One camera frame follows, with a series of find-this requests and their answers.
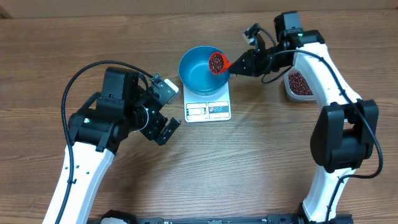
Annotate red measuring scoop blue handle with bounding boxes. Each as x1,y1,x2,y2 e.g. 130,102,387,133
208,52,232,74

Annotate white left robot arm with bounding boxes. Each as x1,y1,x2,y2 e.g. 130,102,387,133
44,67,180,223

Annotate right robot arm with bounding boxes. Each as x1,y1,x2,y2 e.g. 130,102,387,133
228,11,383,223

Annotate red beans in scoop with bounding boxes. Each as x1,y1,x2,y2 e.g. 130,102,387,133
208,54,224,73

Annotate white kitchen scale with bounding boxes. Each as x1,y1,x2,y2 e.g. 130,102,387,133
183,83,232,123

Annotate blue bowl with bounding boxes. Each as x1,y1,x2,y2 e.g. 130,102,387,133
178,46,230,95

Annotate clear plastic container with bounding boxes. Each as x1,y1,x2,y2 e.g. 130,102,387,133
284,67,315,102

